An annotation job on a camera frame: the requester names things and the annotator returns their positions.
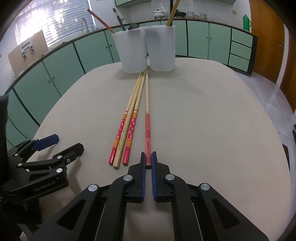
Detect green base cabinets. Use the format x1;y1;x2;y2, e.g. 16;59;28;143
0;19;258;151

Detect cluster of small jars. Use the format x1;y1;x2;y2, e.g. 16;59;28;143
187;11;208;19

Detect white window blind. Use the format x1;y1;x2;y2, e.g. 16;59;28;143
15;0;95;45

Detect red flowered wooden chopstick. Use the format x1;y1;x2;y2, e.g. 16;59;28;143
122;72;147;165
108;73;143;165

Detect wooden door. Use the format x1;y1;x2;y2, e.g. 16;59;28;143
250;0;290;84

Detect green thermos flask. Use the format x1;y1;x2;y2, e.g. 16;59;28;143
243;14;252;32

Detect white two-compartment utensil holder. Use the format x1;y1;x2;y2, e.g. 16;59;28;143
112;25;176;74

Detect dark kitchen countertop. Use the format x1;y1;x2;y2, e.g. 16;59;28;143
0;19;258;93

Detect red striped wooden chopstick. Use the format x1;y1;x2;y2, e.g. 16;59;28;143
145;70;152;169
87;9;115;33

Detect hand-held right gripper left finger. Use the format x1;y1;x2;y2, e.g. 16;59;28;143
30;152;146;241

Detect brown cardboard board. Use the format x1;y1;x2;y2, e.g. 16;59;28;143
8;30;49;75

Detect black chopstick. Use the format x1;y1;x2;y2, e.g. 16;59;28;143
112;8;127;31

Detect plain wooden chopstick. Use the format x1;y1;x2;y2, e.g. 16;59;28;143
166;0;181;27
112;72;146;168

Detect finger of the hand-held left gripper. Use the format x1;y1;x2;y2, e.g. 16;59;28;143
7;134;60;161
17;143;84;173

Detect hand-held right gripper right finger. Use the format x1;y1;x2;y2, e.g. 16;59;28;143
151;152;270;241

